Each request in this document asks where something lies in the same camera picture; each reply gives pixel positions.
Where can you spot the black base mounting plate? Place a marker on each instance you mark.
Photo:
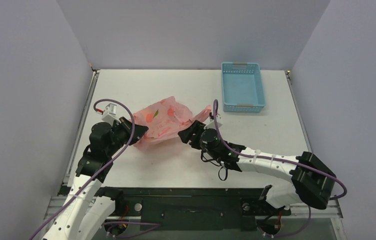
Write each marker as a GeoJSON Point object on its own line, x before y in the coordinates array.
{"type": "Point", "coordinates": [193, 209]}

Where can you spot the light blue plastic basket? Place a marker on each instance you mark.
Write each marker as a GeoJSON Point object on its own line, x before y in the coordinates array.
{"type": "Point", "coordinates": [242, 87]}

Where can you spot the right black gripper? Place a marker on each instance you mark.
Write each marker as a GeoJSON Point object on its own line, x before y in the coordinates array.
{"type": "Point", "coordinates": [194, 133]}

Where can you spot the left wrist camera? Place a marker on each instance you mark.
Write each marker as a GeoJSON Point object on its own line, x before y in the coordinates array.
{"type": "Point", "coordinates": [109, 114]}

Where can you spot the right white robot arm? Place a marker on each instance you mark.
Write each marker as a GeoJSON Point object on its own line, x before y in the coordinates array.
{"type": "Point", "coordinates": [308, 179]}

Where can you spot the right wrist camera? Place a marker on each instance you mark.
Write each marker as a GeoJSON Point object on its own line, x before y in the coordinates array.
{"type": "Point", "coordinates": [215, 121]}

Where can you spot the pink plastic bag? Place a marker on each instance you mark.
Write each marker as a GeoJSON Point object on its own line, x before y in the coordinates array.
{"type": "Point", "coordinates": [164, 120]}

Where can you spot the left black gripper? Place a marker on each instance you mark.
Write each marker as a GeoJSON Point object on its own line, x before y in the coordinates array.
{"type": "Point", "coordinates": [125, 125]}

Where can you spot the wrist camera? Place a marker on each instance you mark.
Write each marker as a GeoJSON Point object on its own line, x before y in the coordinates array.
{"type": "Point", "coordinates": [215, 121]}
{"type": "Point", "coordinates": [109, 114]}

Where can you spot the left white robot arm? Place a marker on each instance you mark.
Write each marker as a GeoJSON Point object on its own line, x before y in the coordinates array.
{"type": "Point", "coordinates": [80, 219]}

